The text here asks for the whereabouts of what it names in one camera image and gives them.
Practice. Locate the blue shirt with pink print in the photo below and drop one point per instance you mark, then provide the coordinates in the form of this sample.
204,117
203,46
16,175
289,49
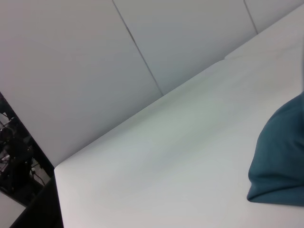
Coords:
280,154

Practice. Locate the white box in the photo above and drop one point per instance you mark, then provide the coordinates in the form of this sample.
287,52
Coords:
10,209

